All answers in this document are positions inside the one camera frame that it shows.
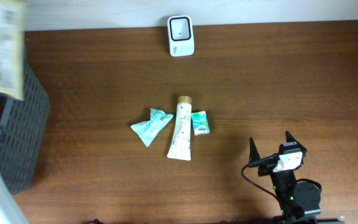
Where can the teal sachet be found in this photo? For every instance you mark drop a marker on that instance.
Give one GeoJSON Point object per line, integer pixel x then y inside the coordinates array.
{"type": "Point", "coordinates": [147, 131]}

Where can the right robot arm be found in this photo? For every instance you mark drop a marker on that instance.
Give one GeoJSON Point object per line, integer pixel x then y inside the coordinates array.
{"type": "Point", "coordinates": [298, 199]}

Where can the small teal tissue pack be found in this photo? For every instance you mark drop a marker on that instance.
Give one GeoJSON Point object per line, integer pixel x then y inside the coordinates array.
{"type": "Point", "coordinates": [200, 123]}

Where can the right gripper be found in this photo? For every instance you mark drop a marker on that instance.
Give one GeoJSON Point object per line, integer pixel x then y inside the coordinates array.
{"type": "Point", "coordinates": [254, 155]}

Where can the white barcode scanner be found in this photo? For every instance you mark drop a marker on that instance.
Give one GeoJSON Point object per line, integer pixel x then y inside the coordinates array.
{"type": "Point", "coordinates": [180, 36]}

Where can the white bamboo print tube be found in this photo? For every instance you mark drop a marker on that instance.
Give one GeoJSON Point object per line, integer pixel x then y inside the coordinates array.
{"type": "Point", "coordinates": [180, 144]}

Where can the grey plastic basket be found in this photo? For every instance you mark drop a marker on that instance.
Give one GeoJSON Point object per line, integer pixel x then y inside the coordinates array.
{"type": "Point", "coordinates": [22, 127]}

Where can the white wet wipes pack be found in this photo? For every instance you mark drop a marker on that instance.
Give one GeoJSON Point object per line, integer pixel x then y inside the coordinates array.
{"type": "Point", "coordinates": [12, 15]}

